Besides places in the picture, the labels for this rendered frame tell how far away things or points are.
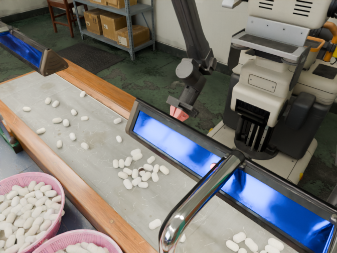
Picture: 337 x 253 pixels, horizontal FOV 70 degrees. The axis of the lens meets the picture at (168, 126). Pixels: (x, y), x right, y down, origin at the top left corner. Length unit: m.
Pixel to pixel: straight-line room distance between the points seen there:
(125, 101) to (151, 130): 0.65
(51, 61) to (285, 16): 0.79
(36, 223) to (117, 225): 0.23
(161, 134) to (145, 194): 0.36
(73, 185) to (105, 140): 0.23
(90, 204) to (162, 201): 0.21
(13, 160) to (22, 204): 0.29
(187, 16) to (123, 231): 0.60
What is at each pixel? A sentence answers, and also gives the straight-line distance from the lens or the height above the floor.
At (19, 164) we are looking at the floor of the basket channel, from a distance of 1.08.
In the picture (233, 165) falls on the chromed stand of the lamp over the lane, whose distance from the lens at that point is 0.36.
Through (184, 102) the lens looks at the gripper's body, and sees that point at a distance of 0.77.
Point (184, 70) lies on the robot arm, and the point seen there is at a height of 1.04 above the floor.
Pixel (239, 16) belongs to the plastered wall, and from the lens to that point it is 2.70.
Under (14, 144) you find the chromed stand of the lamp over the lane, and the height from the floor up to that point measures 0.71.
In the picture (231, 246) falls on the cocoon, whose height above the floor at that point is 0.76.
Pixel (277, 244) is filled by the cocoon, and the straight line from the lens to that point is 0.73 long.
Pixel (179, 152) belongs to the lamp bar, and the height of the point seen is 1.07.
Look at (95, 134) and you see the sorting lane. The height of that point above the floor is 0.74.
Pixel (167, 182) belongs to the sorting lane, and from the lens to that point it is 0.79.
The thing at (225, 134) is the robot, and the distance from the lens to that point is 1.66.
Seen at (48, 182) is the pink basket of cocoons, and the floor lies 0.74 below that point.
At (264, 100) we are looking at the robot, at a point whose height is 0.79.
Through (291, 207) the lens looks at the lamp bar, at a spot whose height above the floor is 1.09.
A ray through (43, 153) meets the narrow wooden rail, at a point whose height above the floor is 0.76.
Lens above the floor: 1.38
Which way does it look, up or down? 41 degrees down
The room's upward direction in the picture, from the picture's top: straight up
